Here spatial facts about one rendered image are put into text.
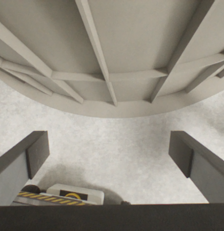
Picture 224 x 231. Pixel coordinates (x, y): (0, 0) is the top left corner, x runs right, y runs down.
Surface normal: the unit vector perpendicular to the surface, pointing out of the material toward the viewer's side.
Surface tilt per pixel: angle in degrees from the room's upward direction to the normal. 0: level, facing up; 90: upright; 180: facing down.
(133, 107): 0
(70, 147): 0
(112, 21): 90
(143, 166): 0
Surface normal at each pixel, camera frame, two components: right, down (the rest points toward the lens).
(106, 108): -0.10, -0.15
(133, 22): 0.05, 0.99
